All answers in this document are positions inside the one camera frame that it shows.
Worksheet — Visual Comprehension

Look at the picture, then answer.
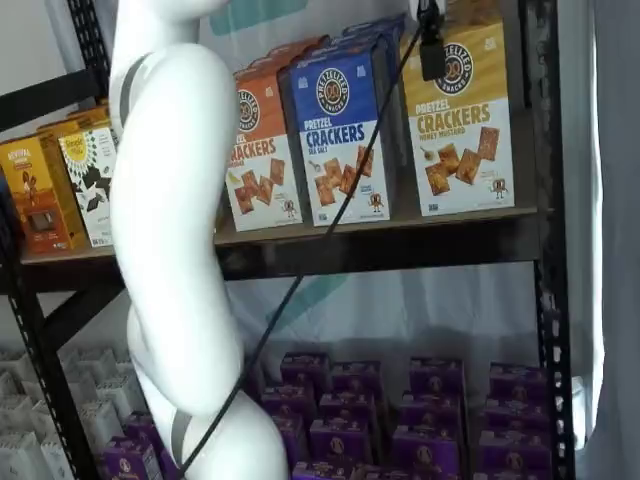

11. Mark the black cable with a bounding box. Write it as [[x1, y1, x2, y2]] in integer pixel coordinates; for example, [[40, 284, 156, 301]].
[[176, 14, 432, 477]]

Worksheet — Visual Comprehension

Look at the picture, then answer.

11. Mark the purple Annie's box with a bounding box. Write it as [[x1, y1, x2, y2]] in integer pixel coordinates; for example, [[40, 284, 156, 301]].
[[101, 436, 165, 480], [279, 351, 332, 396], [291, 459, 362, 480], [123, 411, 167, 452], [318, 391, 380, 432], [309, 417, 375, 465], [488, 363, 549, 402], [409, 355, 467, 397], [329, 359, 385, 402], [391, 424, 462, 475], [476, 429, 545, 477], [481, 394, 547, 437], [259, 384, 322, 427], [399, 389, 465, 432], [271, 414, 310, 467]]

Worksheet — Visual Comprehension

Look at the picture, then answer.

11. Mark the white carton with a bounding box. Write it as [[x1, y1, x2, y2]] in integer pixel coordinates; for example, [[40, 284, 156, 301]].
[[78, 399, 125, 452], [0, 431, 52, 480], [0, 396, 40, 442], [97, 376, 147, 422], [74, 346, 133, 397]]

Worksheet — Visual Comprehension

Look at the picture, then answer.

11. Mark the black metal shelf rack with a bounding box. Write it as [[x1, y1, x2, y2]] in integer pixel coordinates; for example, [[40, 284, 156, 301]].
[[0, 0, 577, 480]]

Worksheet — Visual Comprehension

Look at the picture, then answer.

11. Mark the blue white pretzel crackers box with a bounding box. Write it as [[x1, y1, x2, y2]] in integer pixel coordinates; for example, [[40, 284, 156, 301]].
[[298, 30, 399, 57], [277, 48, 401, 228], [341, 13, 407, 42]]

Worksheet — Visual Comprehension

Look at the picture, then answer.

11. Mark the wooden shelf board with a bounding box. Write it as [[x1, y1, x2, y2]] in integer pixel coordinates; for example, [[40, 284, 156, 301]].
[[19, 204, 556, 266]]

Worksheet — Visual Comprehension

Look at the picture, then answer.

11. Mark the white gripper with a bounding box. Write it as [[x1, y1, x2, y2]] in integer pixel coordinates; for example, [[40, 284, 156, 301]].
[[406, 0, 447, 84]]

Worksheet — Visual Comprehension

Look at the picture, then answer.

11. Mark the orange white pretzel crackers box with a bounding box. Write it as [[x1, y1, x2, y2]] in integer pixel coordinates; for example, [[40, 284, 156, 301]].
[[266, 33, 332, 62], [248, 48, 302, 77], [223, 63, 305, 233]]

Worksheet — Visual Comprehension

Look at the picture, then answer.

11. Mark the yellow white pretzel crackers box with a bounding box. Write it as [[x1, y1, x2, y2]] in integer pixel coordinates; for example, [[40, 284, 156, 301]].
[[398, 18, 517, 218]]

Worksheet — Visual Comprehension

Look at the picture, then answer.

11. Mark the orange snack box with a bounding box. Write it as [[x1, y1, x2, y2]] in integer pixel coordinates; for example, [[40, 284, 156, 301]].
[[36, 118, 114, 151], [0, 134, 90, 252]]

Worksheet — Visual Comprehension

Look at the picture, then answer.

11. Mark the Simple Mills sweet thins box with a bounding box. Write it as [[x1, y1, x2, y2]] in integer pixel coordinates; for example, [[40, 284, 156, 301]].
[[58, 126, 122, 250]]

